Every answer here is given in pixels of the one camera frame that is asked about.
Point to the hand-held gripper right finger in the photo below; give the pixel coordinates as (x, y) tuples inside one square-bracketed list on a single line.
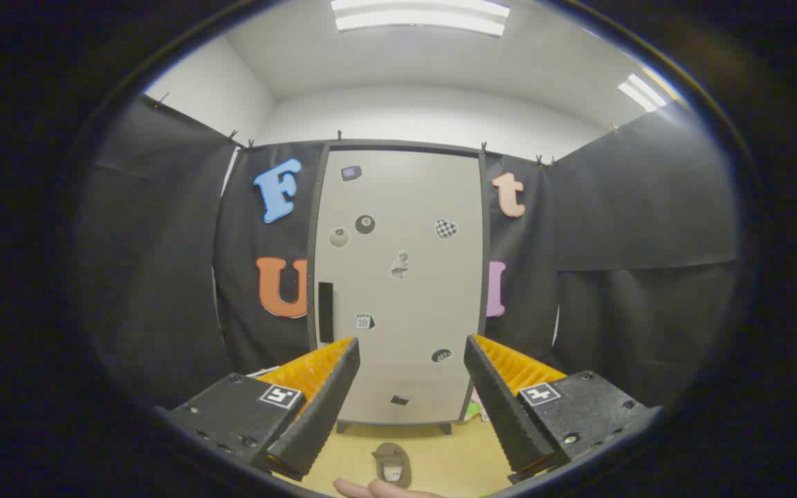
[(502, 415)]

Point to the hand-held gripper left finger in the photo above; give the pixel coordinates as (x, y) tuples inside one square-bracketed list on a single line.
[(322, 415)]

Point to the brown fuzzy shoe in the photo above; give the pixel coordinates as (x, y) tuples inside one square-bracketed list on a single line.
[(391, 456)]

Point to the grey shoe cabinet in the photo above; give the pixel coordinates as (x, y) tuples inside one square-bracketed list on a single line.
[(310, 235)]

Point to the green pink plush toy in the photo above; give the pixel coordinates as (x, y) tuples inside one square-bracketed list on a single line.
[(474, 410)]

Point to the black backdrop cloth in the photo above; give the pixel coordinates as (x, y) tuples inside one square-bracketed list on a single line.
[(634, 228)]

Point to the large ceiling light panel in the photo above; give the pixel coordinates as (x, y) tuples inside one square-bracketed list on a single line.
[(419, 17)]

